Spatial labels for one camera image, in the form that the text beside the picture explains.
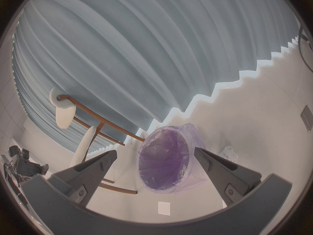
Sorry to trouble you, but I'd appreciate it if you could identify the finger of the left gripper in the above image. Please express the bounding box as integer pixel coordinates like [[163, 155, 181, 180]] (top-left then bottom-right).
[[36, 164, 49, 176]]

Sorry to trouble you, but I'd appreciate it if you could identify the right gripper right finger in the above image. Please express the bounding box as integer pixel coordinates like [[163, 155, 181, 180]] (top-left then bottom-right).
[[194, 147, 261, 206]]

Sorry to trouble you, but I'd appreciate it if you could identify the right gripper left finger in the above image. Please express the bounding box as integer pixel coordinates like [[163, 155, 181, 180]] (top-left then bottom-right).
[[48, 150, 117, 209]]

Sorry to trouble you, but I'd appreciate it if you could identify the white paper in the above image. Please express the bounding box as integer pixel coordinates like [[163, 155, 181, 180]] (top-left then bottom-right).
[[218, 146, 238, 163]]

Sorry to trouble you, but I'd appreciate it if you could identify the white cushioned wooden chair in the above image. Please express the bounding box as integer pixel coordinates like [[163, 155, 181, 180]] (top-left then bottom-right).
[[49, 87, 145, 195]]

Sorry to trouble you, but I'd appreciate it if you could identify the black cable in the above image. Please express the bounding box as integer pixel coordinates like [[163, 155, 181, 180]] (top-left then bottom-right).
[[297, 25, 313, 73]]

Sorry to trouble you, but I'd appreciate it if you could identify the purple plastic bag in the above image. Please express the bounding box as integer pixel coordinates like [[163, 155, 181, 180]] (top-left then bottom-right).
[[136, 123, 209, 195]]

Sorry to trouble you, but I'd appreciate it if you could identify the pale blue curtain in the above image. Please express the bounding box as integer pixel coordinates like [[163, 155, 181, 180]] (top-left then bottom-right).
[[11, 0, 304, 156]]

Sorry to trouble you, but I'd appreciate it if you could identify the white trash bin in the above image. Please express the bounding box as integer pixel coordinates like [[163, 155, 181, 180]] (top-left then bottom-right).
[[138, 125, 192, 191]]

